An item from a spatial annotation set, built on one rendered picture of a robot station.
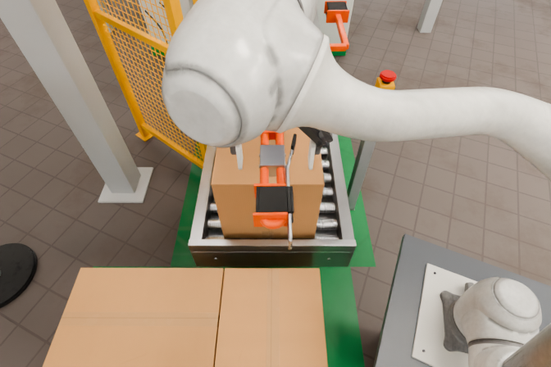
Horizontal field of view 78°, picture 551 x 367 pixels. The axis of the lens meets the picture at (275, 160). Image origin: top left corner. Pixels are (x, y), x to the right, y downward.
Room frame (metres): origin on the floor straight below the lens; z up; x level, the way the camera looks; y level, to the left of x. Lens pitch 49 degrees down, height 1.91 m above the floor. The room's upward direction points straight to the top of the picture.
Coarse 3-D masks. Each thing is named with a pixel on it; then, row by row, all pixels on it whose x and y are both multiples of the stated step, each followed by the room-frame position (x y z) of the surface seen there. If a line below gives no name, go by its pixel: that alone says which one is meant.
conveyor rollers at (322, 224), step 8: (328, 160) 1.17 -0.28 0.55; (328, 168) 1.13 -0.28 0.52; (328, 176) 1.06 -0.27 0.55; (328, 192) 0.96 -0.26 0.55; (320, 208) 0.87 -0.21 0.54; (328, 208) 0.87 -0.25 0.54; (208, 224) 0.78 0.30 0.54; (216, 224) 0.78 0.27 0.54; (320, 224) 0.78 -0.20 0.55; (328, 224) 0.78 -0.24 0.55; (336, 224) 0.78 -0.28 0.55
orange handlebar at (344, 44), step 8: (336, 16) 1.26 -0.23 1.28; (336, 24) 1.23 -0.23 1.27; (344, 32) 1.15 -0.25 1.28; (344, 40) 1.09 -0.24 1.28; (336, 48) 1.05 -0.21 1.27; (344, 48) 1.05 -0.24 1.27; (264, 136) 0.62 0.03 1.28; (272, 136) 0.64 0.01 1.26; (280, 136) 0.62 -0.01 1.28; (264, 144) 0.59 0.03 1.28; (280, 144) 0.59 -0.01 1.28; (264, 168) 0.52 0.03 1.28; (280, 168) 0.52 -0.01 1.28; (264, 176) 0.49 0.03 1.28; (280, 176) 0.49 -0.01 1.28; (264, 224) 0.37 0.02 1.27; (272, 224) 0.36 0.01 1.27; (280, 224) 0.36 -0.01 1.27
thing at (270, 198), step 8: (256, 184) 0.46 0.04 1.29; (264, 184) 0.46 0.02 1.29; (272, 184) 0.46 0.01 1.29; (280, 184) 0.46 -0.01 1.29; (256, 192) 0.45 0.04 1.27; (264, 192) 0.44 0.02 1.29; (272, 192) 0.44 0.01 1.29; (280, 192) 0.44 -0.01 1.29; (256, 200) 0.41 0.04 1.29; (264, 200) 0.41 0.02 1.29; (272, 200) 0.41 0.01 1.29; (280, 200) 0.41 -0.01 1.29; (256, 208) 0.39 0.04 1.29; (264, 208) 0.39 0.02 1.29; (272, 208) 0.39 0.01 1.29; (280, 208) 0.39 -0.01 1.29; (256, 216) 0.38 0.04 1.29; (264, 216) 0.38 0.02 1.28; (272, 216) 0.38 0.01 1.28; (280, 216) 0.38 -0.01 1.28; (256, 224) 0.38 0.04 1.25
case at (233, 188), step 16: (256, 144) 0.90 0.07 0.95; (272, 144) 0.90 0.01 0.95; (288, 144) 0.90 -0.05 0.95; (304, 144) 0.90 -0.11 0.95; (224, 160) 0.82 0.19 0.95; (256, 160) 0.82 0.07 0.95; (304, 160) 0.82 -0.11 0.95; (320, 160) 0.82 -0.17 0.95; (224, 176) 0.74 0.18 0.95; (240, 176) 0.74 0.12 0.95; (256, 176) 0.74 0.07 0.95; (304, 176) 0.74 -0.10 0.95; (320, 176) 0.74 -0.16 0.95; (224, 192) 0.71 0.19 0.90; (240, 192) 0.71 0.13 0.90; (304, 192) 0.71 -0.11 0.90; (320, 192) 0.71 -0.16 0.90; (224, 208) 0.71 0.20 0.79; (240, 208) 0.71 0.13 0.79; (304, 208) 0.71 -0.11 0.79; (224, 224) 0.71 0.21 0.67; (240, 224) 0.71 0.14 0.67; (304, 224) 0.71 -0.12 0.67
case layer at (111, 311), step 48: (96, 288) 0.49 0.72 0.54; (144, 288) 0.49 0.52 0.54; (192, 288) 0.49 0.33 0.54; (240, 288) 0.49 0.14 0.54; (288, 288) 0.49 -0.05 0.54; (96, 336) 0.32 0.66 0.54; (144, 336) 0.32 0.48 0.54; (192, 336) 0.32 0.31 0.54; (240, 336) 0.32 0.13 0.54; (288, 336) 0.32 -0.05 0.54
